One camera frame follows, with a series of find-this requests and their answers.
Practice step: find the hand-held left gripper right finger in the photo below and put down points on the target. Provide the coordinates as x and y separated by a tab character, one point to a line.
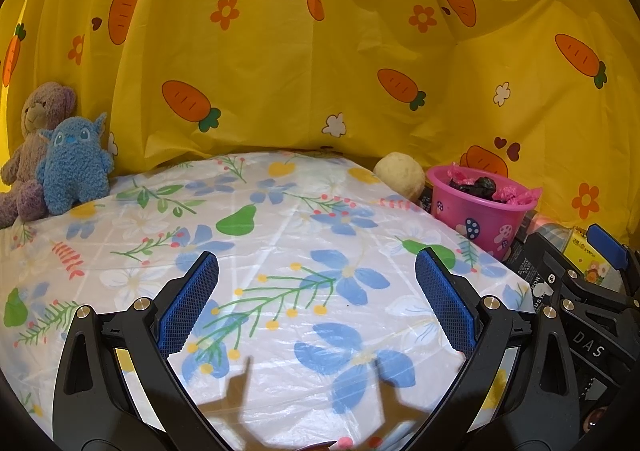
445	303

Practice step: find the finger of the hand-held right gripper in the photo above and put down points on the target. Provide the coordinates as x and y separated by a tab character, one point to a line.
607	246
595	291

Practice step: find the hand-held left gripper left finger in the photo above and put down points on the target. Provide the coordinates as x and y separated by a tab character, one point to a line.
187	303

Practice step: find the pink mushroom print bucket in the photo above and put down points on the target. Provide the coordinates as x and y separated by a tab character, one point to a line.
475	216

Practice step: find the black plastic bag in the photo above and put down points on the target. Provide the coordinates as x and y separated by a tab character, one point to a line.
477	188

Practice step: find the yellow box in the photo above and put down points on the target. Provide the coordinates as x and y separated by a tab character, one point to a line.
582	251

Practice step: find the floral plastic tablecloth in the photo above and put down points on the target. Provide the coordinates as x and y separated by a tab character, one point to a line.
300	231

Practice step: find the beige plush ball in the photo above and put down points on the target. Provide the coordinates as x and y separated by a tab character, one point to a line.
400	176

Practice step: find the blue plush monster toy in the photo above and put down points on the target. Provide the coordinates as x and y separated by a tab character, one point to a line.
75	166

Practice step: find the purple teddy bear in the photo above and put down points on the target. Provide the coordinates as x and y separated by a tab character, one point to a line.
35	141

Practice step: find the yellow carrot print curtain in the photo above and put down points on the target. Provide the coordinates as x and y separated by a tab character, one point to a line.
325	56

